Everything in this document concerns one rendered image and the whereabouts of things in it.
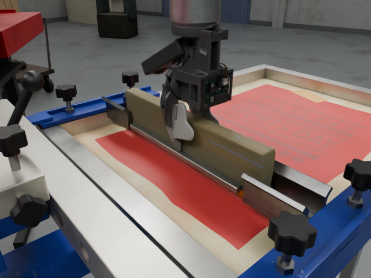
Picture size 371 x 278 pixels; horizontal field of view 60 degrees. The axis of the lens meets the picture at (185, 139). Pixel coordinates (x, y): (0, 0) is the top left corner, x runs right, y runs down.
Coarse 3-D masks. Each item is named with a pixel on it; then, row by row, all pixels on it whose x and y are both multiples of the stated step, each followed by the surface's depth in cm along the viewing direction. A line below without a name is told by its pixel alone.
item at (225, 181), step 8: (136, 128) 65; (144, 128) 65; (144, 136) 64; (152, 136) 62; (160, 144) 60; (168, 144) 59; (176, 152) 57; (184, 152) 56; (184, 160) 55; (192, 160) 54; (200, 168) 52; (208, 168) 52; (208, 176) 51; (216, 176) 50; (224, 176) 50; (224, 184) 49; (232, 184) 48; (240, 184) 48
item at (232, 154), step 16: (128, 96) 66; (144, 96) 63; (144, 112) 63; (160, 112) 59; (160, 128) 61; (192, 128) 53; (208, 128) 50; (224, 128) 50; (192, 144) 54; (208, 144) 51; (224, 144) 48; (240, 144) 46; (256, 144) 45; (208, 160) 52; (224, 160) 49; (240, 160) 46; (256, 160) 44; (272, 160) 45; (240, 176) 48; (256, 176) 45
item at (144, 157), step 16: (240, 96) 94; (256, 96) 94; (272, 96) 94; (288, 96) 94; (112, 144) 68; (128, 144) 68; (144, 144) 68; (128, 160) 62; (144, 160) 62; (160, 160) 62; (176, 160) 62; (144, 176) 57; (160, 176) 57
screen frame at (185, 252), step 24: (240, 72) 104; (264, 72) 109; (288, 72) 104; (336, 96) 93; (360, 96) 88; (72, 120) 70; (96, 120) 74; (72, 144) 60; (96, 168) 53; (120, 192) 47; (144, 216) 42; (168, 240) 38; (192, 240) 38; (192, 264) 35; (216, 264) 35
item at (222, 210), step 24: (360, 120) 79; (360, 144) 68; (192, 168) 59; (312, 168) 59; (336, 168) 59; (168, 192) 53; (192, 192) 53; (216, 192) 53; (216, 216) 48; (240, 216) 48; (264, 216) 48; (240, 240) 43
